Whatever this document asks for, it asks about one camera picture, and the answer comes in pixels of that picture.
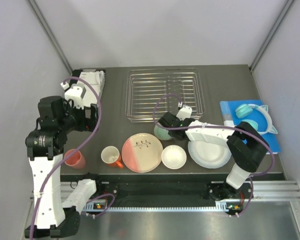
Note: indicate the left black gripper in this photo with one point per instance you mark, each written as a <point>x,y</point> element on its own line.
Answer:
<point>87,123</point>

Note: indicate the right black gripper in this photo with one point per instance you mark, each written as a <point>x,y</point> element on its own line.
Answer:
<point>170,134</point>

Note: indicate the green ceramic bowl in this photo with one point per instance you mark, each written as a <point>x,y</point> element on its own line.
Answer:
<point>161,134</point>

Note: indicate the small white bowl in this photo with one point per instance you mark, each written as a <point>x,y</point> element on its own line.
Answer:
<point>174,157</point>

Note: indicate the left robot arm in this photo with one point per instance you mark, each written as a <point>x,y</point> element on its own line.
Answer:
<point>54,217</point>

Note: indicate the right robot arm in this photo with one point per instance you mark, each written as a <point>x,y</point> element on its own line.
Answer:
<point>242,142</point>

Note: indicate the white blue-rimmed plate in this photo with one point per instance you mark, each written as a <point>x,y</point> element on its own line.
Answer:
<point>208,155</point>

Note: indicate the pink cream floral plate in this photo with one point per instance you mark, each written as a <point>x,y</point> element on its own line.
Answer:
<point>142,152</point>

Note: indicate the pink plastic cup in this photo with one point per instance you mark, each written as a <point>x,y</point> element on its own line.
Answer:
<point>75,161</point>

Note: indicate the orange white mug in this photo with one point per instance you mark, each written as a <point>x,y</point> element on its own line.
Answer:
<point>111,156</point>

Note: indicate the black tray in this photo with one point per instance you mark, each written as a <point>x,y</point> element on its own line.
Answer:
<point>75,75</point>

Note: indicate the blue folder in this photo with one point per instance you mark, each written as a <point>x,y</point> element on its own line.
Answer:
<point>254,112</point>

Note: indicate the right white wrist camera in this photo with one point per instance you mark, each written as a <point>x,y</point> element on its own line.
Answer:
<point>184,111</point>

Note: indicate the metal wire dish rack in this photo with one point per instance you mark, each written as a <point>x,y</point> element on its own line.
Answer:
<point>160,89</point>

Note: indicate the aluminium rail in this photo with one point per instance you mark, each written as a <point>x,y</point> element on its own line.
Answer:
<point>264,191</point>

